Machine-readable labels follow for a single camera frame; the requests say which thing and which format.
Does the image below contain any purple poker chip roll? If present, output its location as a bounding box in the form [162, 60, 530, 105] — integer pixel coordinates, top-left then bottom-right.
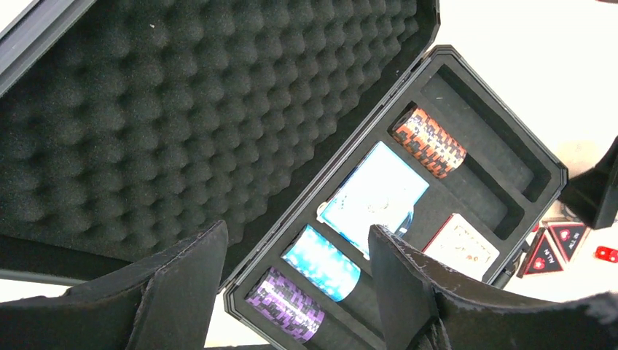
[245, 268, 326, 343]

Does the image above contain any red die far right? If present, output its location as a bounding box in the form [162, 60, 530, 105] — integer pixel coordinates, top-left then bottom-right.
[595, 246, 618, 263]

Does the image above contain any clear round dealer button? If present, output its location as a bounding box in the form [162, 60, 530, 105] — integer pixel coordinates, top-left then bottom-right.
[394, 211, 413, 237]

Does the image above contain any orange black poker chip roll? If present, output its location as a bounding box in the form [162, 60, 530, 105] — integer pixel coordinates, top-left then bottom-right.
[389, 106, 467, 179]

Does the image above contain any blue card deck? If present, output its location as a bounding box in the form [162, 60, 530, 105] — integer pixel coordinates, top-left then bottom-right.
[316, 141, 429, 258]

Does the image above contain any black poker set case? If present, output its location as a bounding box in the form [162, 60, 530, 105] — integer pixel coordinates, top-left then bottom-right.
[1, 1, 567, 349]

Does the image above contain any light blue poker chip roll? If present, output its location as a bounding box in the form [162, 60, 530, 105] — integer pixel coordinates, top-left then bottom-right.
[281, 225, 361, 302]

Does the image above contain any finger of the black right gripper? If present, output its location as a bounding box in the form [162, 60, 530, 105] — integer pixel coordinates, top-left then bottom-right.
[559, 141, 617, 230]

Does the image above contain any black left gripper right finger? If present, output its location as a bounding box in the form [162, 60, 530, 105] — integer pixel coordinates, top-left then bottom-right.
[369, 225, 617, 349]

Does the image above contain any triangular all-in button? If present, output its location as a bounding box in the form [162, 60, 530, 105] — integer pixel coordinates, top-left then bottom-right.
[516, 227, 564, 278]
[546, 222, 591, 263]

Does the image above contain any triangular all-in button right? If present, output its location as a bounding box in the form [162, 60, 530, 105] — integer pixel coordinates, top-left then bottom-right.
[546, 222, 591, 263]

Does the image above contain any triangular all-in button left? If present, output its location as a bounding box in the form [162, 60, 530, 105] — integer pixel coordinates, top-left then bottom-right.
[516, 227, 564, 278]

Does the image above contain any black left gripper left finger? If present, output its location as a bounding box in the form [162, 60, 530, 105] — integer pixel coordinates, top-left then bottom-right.
[1, 221, 228, 349]

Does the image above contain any red card deck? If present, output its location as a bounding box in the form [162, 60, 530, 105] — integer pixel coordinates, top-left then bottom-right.
[423, 213, 500, 281]

